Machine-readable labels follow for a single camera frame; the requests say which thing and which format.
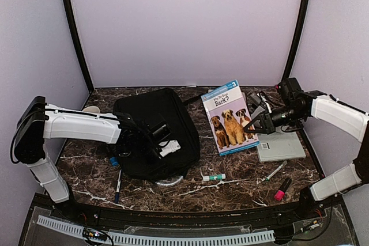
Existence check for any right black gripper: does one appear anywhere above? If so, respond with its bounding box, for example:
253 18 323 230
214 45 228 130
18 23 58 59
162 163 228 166
244 103 306 134

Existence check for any black student bag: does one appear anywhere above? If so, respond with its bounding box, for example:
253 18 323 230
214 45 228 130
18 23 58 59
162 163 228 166
113 88 200 183

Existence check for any dog picture book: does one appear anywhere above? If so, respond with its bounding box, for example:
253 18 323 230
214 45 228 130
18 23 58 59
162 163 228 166
201 80 260 156

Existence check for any grey shrink-wrapped notebook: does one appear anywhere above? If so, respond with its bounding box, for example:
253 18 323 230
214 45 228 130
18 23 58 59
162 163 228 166
257 132 306 162

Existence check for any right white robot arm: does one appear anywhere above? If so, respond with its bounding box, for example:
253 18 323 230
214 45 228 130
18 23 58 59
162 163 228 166
243 77 368 219

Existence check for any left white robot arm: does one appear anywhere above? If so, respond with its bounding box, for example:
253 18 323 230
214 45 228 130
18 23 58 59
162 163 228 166
10 96 181 221

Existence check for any floral square plate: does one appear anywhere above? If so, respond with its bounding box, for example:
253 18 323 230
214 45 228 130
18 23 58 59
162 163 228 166
242 92 251 108

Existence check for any blue capped marker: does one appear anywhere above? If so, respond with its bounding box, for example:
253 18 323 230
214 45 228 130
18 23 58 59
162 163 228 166
107 147 119 166

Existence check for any blue ballpoint pen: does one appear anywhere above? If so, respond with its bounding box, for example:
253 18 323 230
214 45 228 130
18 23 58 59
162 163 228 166
114 170 122 204

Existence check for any clear tape roll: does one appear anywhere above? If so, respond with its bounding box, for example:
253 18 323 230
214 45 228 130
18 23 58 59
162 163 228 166
155 175 183 187

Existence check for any thin white green pen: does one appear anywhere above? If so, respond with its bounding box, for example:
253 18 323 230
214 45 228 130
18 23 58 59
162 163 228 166
262 160 288 182

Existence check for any green white glue stick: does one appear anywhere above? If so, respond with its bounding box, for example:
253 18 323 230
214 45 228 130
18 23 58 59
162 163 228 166
202 173 226 182

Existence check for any pink black highlighter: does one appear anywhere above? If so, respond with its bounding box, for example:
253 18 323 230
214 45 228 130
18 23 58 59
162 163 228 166
274 177 292 201

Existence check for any small circuit board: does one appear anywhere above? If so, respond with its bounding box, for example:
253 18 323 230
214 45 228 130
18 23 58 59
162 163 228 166
82 228 107 241

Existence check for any grey slotted cable duct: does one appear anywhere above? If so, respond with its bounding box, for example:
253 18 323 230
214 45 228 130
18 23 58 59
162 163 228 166
36 215 276 246

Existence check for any black front rail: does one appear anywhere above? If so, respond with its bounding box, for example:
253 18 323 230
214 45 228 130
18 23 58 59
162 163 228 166
31 192 344 229

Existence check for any right black frame post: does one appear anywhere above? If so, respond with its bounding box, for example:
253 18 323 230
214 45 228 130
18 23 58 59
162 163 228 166
281 0 309 81

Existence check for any black frame post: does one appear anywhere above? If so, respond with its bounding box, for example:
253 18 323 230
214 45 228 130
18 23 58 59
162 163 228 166
281 0 309 81
62 0 95 94

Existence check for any left black frame post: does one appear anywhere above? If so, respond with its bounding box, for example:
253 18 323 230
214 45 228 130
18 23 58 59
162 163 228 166
62 0 95 94

